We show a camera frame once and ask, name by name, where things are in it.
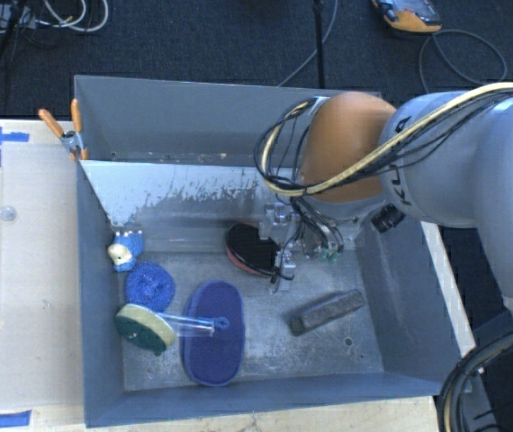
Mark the black and red oval paddle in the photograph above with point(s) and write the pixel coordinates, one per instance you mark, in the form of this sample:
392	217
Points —
249	248

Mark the grey metal bin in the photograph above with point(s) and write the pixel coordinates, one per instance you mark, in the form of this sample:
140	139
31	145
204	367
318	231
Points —
256	353

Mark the black cylinder on white bracket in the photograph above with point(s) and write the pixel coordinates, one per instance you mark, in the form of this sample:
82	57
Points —
388	218

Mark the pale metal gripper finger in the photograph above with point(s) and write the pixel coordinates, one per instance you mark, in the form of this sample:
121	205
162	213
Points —
287	273
274	286

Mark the dark green flat block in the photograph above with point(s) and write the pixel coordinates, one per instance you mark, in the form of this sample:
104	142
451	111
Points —
328	312

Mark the blue and cream toy animal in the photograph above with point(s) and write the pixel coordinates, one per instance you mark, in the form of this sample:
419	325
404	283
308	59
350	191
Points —
126	250

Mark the pale wood flat board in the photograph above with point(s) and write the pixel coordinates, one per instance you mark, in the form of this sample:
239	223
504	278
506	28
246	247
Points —
36	286

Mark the blue round scrubber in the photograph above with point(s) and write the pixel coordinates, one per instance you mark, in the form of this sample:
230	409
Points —
150	286

